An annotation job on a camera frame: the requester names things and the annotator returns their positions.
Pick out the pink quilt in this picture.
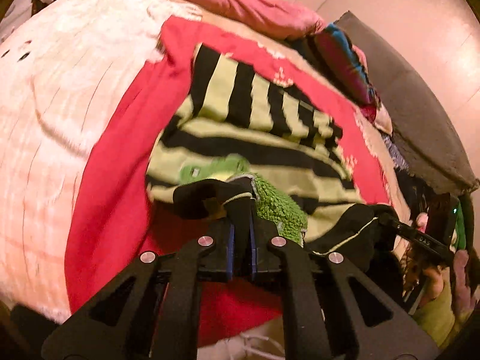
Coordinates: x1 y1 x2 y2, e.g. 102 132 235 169
185 0 326 40

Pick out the grey quilted headboard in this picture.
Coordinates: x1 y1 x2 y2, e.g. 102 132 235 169
336 11 479 196

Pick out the beige bed sheet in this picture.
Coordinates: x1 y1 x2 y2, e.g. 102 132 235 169
74 0 413 226

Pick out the green black striped frog sweater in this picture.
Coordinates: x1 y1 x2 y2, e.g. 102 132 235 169
145 44 395 270

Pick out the white pink patterned blanket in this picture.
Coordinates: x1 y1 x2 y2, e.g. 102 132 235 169
1 0 203 323

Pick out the multicolour striped blanket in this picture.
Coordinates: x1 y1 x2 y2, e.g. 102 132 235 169
288 23 381 115

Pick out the cream pillow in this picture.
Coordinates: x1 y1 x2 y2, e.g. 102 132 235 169
373 102 393 136

